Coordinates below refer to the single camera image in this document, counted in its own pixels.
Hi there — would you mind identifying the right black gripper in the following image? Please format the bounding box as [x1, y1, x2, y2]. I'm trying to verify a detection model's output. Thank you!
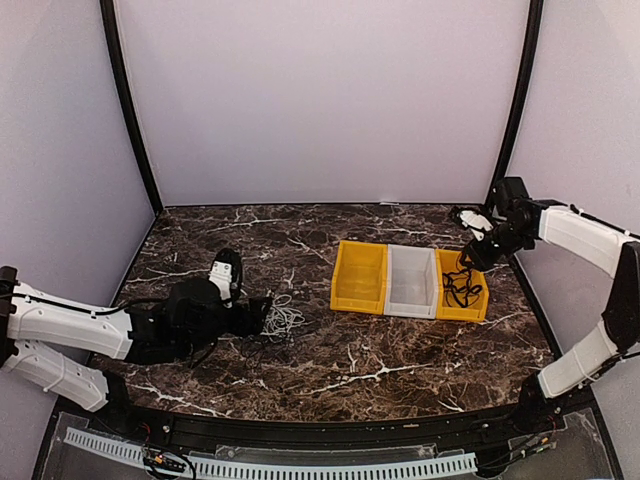
[459, 220, 532, 272]

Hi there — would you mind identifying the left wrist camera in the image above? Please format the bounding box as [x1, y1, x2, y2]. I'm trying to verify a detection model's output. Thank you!
[208, 248, 243, 308]

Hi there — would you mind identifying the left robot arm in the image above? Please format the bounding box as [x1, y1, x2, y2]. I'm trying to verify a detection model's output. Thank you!
[1, 262, 273, 436]

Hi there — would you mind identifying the white slotted cable duct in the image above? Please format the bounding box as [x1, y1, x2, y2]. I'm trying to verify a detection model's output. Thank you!
[64, 428, 477, 479]

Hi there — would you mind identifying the right black frame post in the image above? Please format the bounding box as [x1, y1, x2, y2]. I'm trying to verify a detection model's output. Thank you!
[484, 0, 544, 211]

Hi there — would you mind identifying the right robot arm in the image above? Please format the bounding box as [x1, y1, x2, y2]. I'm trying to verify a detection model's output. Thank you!
[451, 177, 639, 434]

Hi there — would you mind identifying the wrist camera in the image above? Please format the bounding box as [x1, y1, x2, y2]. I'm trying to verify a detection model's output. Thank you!
[449, 207, 493, 232]
[208, 248, 243, 308]

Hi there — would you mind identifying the left black frame post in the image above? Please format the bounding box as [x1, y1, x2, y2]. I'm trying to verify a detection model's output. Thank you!
[99, 0, 164, 216]

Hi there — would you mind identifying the white translucent bin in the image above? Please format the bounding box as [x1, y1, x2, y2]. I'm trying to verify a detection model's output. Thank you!
[384, 244, 439, 320]

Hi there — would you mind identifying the black frame post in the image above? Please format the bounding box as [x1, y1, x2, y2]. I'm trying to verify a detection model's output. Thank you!
[484, 0, 544, 211]
[99, 0, 164, 216]

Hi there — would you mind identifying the thick black cable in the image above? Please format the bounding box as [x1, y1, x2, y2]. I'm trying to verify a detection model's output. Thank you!
[442, 259, 485, 311]

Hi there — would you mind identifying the yellow bin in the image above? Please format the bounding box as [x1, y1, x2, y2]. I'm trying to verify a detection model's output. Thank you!
[330, 240, 388, 315]
[435, 249, 489, 323]

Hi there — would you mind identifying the white cable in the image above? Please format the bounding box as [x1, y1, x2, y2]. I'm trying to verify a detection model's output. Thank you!
[259, 293, 307, 337]

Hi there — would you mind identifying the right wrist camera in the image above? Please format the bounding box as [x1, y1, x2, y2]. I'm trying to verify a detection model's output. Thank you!
[449, 207, 493, 232]

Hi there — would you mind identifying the thin black cable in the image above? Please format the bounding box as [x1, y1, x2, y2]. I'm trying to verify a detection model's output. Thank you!
[239, 287, 301, 359]

